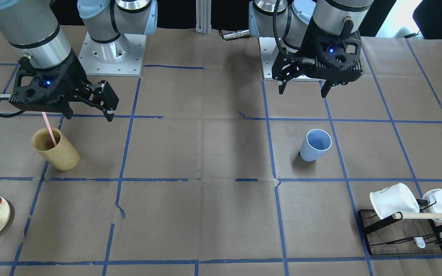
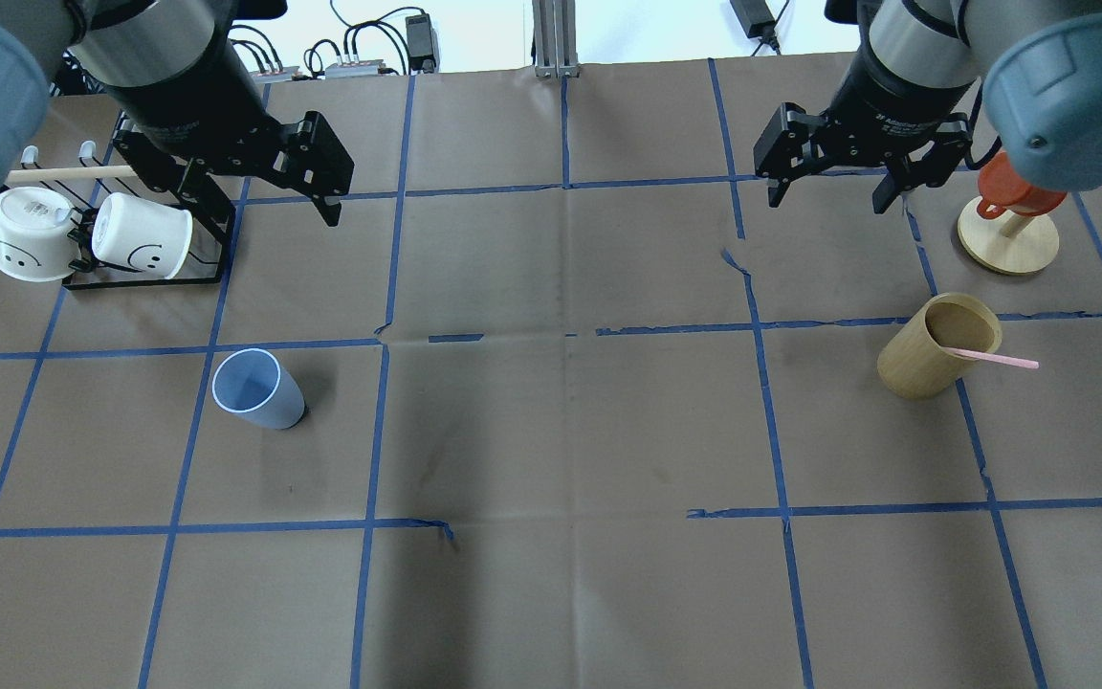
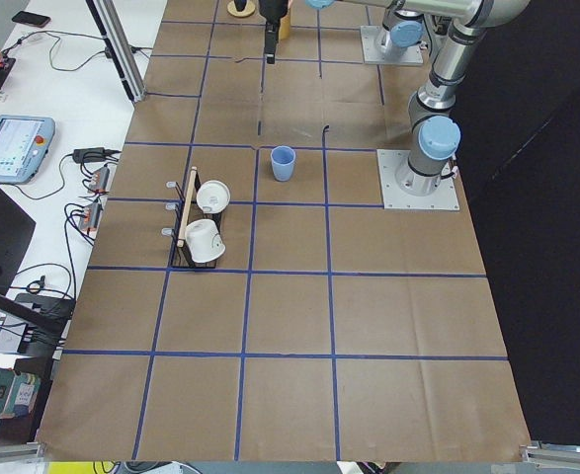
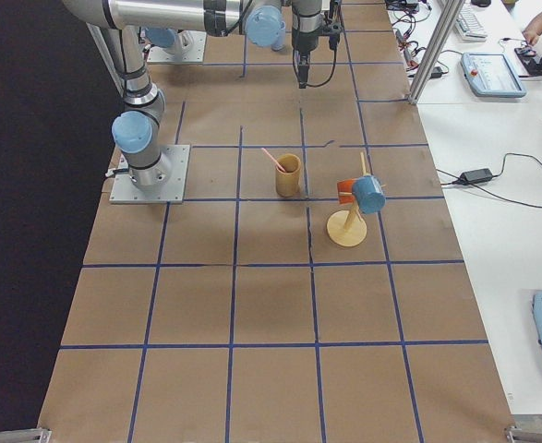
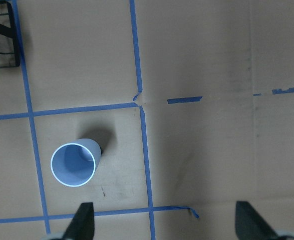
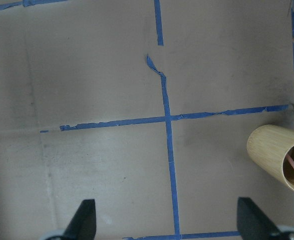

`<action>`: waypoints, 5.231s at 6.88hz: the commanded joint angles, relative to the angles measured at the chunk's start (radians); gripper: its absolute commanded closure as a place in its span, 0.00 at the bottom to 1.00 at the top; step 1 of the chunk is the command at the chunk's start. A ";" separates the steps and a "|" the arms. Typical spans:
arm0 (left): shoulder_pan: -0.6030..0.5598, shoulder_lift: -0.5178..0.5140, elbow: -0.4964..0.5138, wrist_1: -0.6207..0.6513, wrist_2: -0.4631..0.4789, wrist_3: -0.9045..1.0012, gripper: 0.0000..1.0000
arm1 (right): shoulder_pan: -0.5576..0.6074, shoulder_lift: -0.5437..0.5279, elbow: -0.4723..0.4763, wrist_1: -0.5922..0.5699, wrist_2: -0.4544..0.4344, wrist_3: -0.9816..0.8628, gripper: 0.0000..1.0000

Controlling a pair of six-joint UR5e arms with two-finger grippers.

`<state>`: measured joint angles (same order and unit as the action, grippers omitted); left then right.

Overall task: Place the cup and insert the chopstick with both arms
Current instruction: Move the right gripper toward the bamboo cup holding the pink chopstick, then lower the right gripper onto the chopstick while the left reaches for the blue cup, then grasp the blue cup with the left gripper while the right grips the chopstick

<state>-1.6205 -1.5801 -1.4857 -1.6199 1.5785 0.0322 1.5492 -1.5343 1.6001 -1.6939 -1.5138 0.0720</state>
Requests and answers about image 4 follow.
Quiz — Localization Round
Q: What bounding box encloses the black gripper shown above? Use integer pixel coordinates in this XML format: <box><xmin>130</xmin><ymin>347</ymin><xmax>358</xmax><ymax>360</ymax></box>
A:
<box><xmin>293</xmin><ymin>47</ymin><xmax>311</xmax><ymax>89</ymax></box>

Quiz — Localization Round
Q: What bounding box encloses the blue plastic cup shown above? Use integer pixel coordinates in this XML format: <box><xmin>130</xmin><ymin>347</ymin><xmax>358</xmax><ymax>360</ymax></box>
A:
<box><xmin>352</xmin><ymin>175</ymin><xmax>386</xmax><ymax>214</ymax></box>

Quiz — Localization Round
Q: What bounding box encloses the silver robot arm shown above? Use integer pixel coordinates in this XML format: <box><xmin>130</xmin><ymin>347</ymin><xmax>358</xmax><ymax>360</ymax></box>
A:
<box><xmin>64</xmin><ymin>1</ymin><xmax>287</xmax><ymax>189</ymax></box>
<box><xmin>138</xmin><ymin>1</ymin><xmax>325</xmax><ymax>89</ymax></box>

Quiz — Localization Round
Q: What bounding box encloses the orange red cup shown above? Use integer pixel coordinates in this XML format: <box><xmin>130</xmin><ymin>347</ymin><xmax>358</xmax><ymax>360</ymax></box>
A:
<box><xmin>337</xmin><ymin>179</ymin><xmax>355</xmax><ymax>204</ymax></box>

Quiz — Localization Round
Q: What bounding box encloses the wooden cup tree stand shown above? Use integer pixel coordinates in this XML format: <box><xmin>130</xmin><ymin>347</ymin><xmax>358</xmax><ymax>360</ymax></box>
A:
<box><xmin>326</xmin><ymin>152</ymin><xmax>372</xmax><ymax>247</ymax></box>

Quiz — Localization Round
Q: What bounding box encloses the person hand at desk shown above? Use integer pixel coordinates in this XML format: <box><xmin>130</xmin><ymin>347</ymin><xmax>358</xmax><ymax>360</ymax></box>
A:
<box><xmin>523</xmin><ymin>27</ymin><xmax>542</xmax><ymax>46</ymax></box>

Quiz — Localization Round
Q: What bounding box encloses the tan bamboo cylinder holder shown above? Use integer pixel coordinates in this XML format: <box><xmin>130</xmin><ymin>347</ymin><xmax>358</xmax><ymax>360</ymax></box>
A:
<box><xmin>275</xmin><ymin>153</ymin><xmax>302</xmax><ymax>198</ymax></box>

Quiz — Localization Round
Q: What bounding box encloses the white keyboard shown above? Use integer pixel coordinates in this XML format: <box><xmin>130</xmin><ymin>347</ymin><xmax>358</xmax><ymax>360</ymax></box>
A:
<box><xmin>454</xmin><ymin>4</ymin><xmax>488</xmax><ymax>42</ymax></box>

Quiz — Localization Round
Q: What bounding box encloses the blue teach pendant far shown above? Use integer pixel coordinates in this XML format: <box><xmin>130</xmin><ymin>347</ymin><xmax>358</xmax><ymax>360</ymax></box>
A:
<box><xmin>460</xmin><ymin>53</ymin><xmax>526</xmax><ymax>98</ymax></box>

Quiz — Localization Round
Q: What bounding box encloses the black power adapter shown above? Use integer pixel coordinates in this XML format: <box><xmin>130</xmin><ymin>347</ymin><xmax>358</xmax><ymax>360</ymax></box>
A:
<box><xmin>458</xmin><ymin>168</ymin><xmax>495</xmax><ymax>186</ymax></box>

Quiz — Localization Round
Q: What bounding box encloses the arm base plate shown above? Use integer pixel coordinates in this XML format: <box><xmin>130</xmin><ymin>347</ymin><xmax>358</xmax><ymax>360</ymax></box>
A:
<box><xmin>110</xmin><ymin>145</ymin><xmax>191</xmax><ymax>204</ymax></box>
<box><xmin>147</xmin><ymin>30</ymin><xmax>207</xmax><ymax>65</ymax></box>

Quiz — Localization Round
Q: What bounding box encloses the aluminium frame post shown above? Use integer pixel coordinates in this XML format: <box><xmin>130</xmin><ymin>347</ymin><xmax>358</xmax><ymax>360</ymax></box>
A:
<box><xmin>407</xmin><ymin>0</ymin><xmax>464</xmax><ymax>105</ymax></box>

